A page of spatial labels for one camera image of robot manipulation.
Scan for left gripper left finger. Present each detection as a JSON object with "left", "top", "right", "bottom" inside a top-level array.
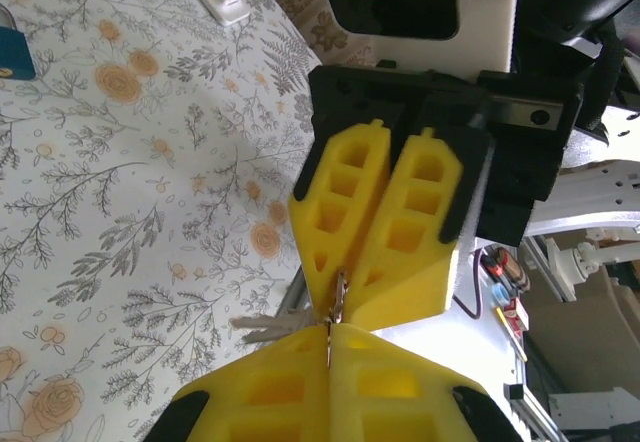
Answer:
[{"left": 142, "top": 324, "right": 334, "bottom": 442}]

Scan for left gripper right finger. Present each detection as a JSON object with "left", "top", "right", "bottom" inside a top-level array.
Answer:
[{"left": 331, "top": 323, "right": 521, "bottom": 442}]

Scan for silver keys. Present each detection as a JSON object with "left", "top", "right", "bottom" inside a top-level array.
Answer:
[{"left": 230, "top": 267, "right": 354, "bottom": 369}]

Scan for teal padlock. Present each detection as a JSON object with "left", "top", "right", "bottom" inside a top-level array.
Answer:
[{"left": 0, "top": 3, "right": 39, "bottom": 82}]

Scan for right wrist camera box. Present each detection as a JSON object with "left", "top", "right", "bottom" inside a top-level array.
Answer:
[{"left": 313, "top": 0, "right": 519, "bottom": 71}]

